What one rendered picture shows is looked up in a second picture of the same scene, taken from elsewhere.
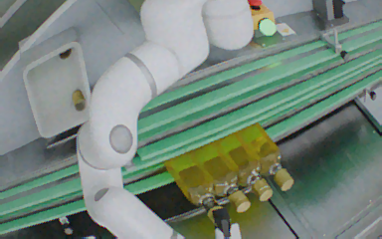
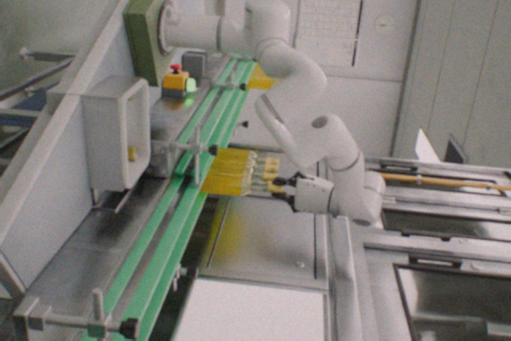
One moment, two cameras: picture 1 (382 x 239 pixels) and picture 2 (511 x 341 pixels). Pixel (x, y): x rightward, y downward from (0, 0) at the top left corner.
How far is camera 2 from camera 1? 124 cm
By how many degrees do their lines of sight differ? 58
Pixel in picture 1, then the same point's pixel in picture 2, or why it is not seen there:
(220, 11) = not seen: hidden behind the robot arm
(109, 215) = (341, 126)
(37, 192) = (160, 243)
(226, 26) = not seen: hidden behind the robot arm
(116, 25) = not seen: hidden behind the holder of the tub
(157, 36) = (281, 31)
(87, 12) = (116, 62)
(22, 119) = (78, 188)
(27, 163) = (113, 231)
